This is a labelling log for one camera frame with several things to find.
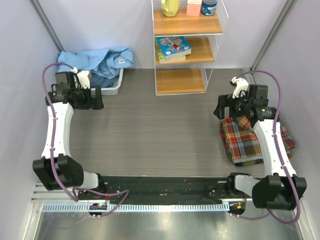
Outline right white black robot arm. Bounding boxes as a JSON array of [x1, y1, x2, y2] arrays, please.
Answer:
[[213, 84, 307, 211]]

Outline blue tin can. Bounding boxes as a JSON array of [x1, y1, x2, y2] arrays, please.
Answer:
[[200, 0, 218, 16]]

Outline white slotted cable duct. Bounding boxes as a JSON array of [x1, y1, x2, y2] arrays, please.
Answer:
[[42, 201, 230, 213]]

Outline purple cable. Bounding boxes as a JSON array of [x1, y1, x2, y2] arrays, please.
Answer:
[[234, 70, 302, 225], [41, 62, 130, 217]]

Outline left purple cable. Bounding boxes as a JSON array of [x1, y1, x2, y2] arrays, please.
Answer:
[[41, 62, 130, 217]]

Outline light blue long sleeve shirt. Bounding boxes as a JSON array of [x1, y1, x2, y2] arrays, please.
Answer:
[[57, 47, 135, 79]]

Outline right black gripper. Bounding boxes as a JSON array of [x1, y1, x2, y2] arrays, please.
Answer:
[[214, 90, 253, 120]]

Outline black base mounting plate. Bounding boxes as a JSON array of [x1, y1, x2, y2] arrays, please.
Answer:
[[77, 175, 256, 202]]

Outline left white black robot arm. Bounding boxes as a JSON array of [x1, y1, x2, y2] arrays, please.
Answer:
[[32, 70, 107, 200]]

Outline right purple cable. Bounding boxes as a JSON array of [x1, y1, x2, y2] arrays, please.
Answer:
[[234, 70, 302, 225]]

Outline white plastic basket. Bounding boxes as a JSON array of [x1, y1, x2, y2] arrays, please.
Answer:
[[90, 68, 124, 96]]

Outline red white marker pen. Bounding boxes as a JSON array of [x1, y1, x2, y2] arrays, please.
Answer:
[[166, 37, 180, 51]]

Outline yellow bottle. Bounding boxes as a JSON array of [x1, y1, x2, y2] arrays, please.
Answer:
[[161, 0, 180, 17]]

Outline pink box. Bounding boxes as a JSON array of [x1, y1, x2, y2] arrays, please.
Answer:
[[186, 0, 202, 17]]

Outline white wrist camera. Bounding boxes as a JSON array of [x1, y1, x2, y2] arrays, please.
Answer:
[[71, 67, 92, 89], [230, 77, 249, 99]]

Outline white wire wooden shelf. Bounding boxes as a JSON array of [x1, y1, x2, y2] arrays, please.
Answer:
[[151, 0, 229, 96]]

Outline green book underneath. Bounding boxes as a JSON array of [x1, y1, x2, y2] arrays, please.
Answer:
[[155, 44, 186, 64]]

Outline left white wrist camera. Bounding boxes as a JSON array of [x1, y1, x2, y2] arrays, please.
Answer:
[[71, 67, 92, 89]]

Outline red plaid folded shirt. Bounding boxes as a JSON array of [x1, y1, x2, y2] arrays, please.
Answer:
[[220, 114, 297, 164]]

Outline dark blue checked shirt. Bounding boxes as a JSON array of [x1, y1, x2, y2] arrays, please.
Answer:
[[90, 73, 119, 88]]

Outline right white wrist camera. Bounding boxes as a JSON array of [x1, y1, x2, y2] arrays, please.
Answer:
[[230, 77, 249, 99]]

